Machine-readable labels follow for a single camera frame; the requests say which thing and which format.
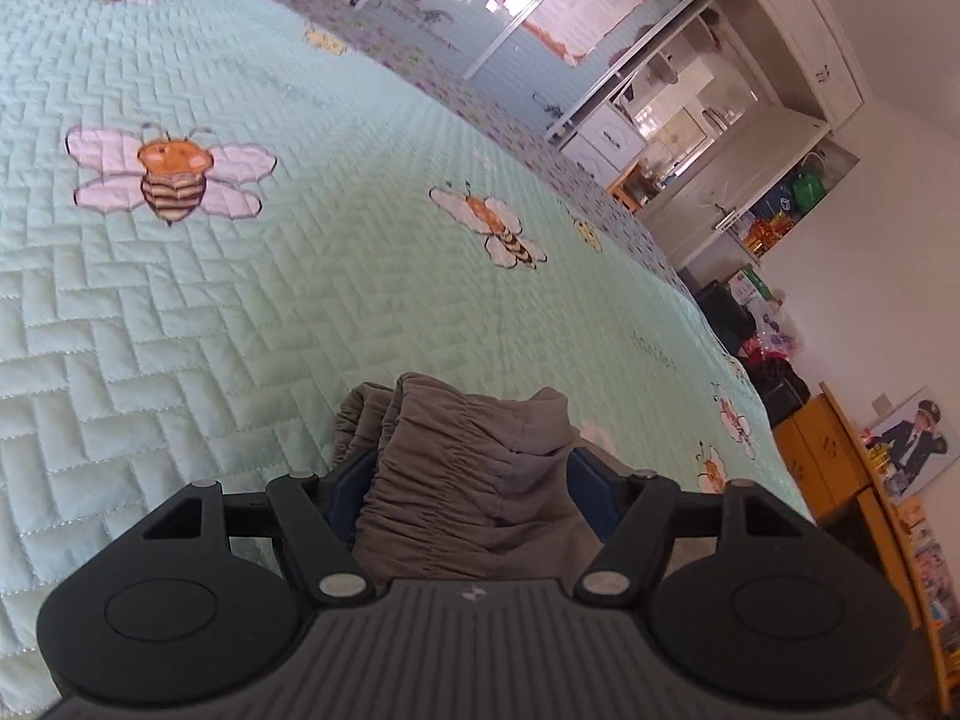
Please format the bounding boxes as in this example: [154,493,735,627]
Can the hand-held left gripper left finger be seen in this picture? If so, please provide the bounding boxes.
[142,454,376,606]

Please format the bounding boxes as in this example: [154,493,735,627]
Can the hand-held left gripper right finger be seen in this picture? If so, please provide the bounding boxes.
[568,446,811,606]

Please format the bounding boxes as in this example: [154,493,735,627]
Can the grey hooded jacket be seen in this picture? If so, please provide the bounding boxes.
[330,371,653,593]

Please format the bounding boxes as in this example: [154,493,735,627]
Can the black bag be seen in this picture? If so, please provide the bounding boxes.
[697,281,760,351]
[757,367,812,426]

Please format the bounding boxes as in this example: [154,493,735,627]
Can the bee print quilted bedspread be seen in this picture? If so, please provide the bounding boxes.
[0,0,818,720]

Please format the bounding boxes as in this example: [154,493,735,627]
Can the pile of plastic bags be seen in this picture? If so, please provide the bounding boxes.
[739,300,809,385]

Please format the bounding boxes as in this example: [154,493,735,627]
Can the wooden desk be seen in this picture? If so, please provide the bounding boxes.
[772,382,960,720]

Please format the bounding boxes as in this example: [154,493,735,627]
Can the green and white box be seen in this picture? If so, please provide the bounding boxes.
[727,266,775,310]

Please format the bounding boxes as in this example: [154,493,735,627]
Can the wooden stool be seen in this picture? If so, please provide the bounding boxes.
[606,161,662,212]

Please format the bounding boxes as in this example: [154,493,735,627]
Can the portrait photo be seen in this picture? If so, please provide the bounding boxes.
[862,386,960,505]

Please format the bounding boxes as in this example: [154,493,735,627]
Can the white room door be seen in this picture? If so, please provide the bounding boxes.
[645,116,835,272]

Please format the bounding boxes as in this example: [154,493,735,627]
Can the row of books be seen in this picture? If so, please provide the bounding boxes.
[896,495,955,625]

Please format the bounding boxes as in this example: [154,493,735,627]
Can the white drawer cabinet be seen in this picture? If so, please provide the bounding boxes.
[559,105,651,190]

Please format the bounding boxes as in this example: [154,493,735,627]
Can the shelf of colourful goods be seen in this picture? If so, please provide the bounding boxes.
[739,150,861,257]

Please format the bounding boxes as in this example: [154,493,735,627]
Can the sliding door wardrobe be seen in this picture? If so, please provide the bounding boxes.
[345,0,730,145]

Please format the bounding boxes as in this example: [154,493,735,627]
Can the white overhead cabinet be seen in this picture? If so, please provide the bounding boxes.
[705,0,869,130]

